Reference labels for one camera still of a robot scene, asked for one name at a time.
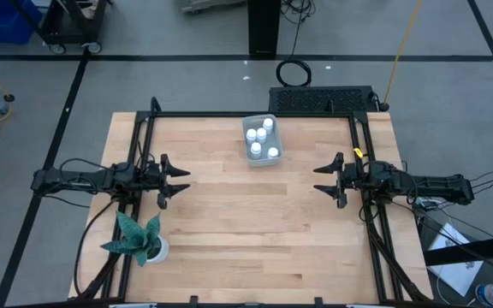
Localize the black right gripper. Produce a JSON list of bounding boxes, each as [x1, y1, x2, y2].
[[313, 152, 371, 210]]

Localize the blue plastic bin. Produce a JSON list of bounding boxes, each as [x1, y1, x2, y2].
[[0, 0, 45, 44]]

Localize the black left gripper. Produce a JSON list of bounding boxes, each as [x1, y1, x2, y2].
[[143, 153, 191, 210]]

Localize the white paper sheet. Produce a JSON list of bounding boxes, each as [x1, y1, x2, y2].
[[425, 222, 485, 299]]

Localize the black metal beam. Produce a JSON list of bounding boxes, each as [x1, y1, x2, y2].
[[423, 233, 493, 267]]

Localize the yellow hanging cable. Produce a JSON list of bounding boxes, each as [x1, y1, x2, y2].
[[383, 0, 424, 109]]

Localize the grey cable hub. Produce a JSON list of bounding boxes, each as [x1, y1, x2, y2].
[[413, 196, 443, 210]]

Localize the black coiled cable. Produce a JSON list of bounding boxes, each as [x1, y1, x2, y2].
[[275, 58, 313, 88]]

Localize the black tangled floor cables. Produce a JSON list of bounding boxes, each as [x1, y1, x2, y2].
[[280, 0, 317, 21]]

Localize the white plant pot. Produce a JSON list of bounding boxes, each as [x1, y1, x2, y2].
[[146, 234, 171, 264]]

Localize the grey flat object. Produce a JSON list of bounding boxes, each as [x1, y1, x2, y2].
[[181, 0, 247, 14]]

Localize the black upright stand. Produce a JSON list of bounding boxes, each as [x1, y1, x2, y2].
[[247, 0, 282, 60]]

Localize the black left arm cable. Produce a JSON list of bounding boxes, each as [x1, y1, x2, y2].
[[59, 157, 116, 173]]

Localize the green leafy plant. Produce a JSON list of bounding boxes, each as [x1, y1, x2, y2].
[[99, 210, 163, 268]]

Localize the black wheeled cart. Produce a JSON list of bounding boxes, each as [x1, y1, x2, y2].
[[10, 0, 114, 56]]

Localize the black aluminium table frame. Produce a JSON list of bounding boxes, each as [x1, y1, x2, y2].
[[74, 96, 434, 305]]

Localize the black perforated computer case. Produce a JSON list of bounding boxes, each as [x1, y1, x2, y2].
[[268, 85, 379, 115]]

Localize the grey plastic basket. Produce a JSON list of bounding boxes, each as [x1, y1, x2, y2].
[[241, 113, 285, 169]]

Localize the thick black power cable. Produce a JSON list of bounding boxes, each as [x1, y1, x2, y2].
[[74, 198, 117, 297]]

